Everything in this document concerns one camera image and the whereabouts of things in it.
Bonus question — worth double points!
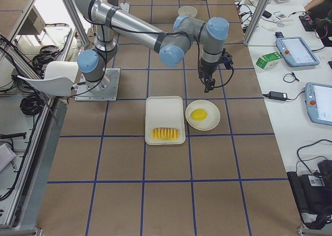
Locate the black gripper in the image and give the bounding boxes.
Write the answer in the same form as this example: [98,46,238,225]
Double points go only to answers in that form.
[198,59,218,92]

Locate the yellow lemon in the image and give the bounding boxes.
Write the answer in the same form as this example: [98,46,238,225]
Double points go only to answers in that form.
[190,108,208,121]

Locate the white ceramic bowl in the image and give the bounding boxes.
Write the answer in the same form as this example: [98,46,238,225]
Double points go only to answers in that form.
[178,5,198,18]

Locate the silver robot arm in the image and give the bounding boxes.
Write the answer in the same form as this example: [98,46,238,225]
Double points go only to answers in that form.
[72,0,233,93]

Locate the cream round plate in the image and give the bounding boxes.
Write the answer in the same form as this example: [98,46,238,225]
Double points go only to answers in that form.
[185,100,220,131]

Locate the cream rectangular tray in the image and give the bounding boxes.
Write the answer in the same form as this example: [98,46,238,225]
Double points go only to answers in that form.
[145,96,186,145]

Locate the green white carton box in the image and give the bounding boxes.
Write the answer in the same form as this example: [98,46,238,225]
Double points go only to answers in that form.
[256,52,283,70]

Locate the sliced yellow mango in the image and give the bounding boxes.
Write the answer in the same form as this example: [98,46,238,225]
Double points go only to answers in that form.
[151,128,179,141]

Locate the black power adapter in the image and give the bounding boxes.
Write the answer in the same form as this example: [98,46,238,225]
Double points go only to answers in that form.
[269,91,288,101]

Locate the far teach pendant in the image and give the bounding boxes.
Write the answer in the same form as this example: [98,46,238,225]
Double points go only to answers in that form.
[275,37,320,67]

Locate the teach pendant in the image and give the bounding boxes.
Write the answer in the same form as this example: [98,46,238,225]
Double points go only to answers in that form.
[275,37,320,67]
[305,82,331,126]

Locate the near teach pendant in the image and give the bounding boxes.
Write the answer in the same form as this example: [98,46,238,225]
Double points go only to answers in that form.
[305,82,331,126]

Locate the white plastic chair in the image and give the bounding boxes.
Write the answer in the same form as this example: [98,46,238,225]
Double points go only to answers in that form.
[18,61,79,97]

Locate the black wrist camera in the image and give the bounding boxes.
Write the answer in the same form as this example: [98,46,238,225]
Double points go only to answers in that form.
[220,52,233,70]

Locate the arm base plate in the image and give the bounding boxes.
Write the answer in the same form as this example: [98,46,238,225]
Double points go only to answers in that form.
[75,68,120,102]
[118,3,130,13]

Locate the aluminium frame post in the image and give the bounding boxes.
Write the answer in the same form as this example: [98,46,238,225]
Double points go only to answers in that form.
[243,0,270,46]

